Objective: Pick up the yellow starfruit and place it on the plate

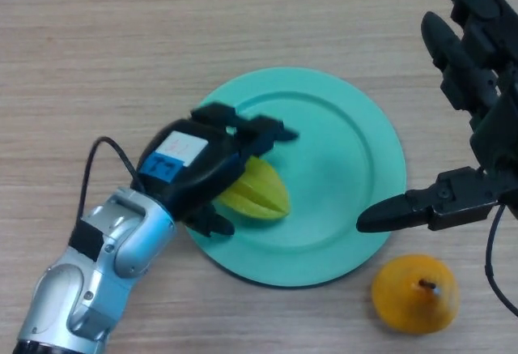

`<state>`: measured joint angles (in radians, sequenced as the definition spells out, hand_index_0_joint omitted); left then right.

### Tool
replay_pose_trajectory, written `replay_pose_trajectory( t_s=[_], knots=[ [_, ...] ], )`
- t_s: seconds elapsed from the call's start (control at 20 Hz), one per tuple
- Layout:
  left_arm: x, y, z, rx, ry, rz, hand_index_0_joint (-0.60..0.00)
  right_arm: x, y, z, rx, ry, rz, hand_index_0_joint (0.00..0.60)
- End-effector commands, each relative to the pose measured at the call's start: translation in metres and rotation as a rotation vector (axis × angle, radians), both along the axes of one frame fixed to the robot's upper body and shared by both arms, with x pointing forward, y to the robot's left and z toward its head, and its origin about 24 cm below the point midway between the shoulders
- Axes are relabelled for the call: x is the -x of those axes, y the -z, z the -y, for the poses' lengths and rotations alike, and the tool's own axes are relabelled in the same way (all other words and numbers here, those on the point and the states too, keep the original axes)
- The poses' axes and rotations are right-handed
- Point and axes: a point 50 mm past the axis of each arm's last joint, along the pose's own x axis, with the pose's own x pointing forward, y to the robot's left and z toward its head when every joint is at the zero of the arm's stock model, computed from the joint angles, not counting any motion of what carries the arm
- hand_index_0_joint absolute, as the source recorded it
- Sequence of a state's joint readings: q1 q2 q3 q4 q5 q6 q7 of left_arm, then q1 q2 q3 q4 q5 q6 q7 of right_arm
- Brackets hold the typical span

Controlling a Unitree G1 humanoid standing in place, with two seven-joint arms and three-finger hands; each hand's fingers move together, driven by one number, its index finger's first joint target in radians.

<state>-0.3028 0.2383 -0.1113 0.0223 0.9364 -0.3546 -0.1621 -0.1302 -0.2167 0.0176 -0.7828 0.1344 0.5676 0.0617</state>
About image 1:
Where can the yellow starfruit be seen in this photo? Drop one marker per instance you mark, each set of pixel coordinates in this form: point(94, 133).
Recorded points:
point(259, 196)

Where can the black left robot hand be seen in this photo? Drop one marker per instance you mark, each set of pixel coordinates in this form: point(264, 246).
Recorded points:
point(194, 167)

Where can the green round plate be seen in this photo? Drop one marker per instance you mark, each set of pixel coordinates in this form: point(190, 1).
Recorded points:
point(344, 176)

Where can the orange pear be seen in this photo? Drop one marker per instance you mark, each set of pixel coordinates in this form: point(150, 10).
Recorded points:
point(404, 301)

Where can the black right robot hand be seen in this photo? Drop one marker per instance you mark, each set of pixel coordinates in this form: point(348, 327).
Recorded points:
point(493, 78)

